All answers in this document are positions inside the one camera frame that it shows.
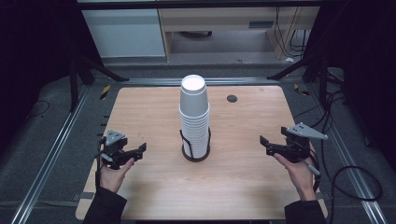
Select stack of white paper cups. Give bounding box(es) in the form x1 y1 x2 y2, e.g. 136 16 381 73
178 74 210 159

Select aluminium floor rail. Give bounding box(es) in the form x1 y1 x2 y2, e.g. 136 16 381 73
121 77 282 88
306 85 389 224
9 85 92 224

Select person's left hand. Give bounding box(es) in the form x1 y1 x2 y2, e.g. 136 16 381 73
98 158 135 194

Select white cabinet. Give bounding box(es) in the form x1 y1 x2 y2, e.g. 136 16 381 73
80 8 166 59

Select thin black floor cable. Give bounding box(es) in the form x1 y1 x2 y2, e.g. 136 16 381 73
25 99 50 119

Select hand-held gripper cable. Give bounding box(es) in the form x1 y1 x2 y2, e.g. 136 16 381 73
94 136 107 189
303 155 322 192

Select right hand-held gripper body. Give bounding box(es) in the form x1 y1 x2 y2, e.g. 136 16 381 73
281 122 329 164

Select looped black floor cable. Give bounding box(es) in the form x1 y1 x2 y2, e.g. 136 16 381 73
329 165 384 224

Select bundle of black floor cables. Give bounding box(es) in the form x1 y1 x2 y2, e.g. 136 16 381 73
293 89 347 166

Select black wire cup holder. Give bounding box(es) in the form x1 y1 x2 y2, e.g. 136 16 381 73
179 126 212 163

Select black metal stand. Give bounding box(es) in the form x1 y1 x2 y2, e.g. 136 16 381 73
266 54 331 109
68 54 130 113

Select right hand-held gripper cable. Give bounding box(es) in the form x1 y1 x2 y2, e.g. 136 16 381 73
303 155 322 192

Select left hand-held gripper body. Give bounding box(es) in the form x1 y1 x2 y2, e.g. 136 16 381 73
100 130 129 171

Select light wooden desk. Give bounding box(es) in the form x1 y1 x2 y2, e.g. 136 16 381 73
157 6 321 62

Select person's right hand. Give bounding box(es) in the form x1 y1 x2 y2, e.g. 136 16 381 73
273 144 318 202

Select left hand-held gripper cable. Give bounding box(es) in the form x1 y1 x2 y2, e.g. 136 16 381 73
94 136 107 189

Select yellow black tape strip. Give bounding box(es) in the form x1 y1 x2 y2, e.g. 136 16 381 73
293 83 311 97
99 84 112 101

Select hanging black desk cables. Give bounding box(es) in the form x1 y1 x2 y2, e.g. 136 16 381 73
273 7 310 59

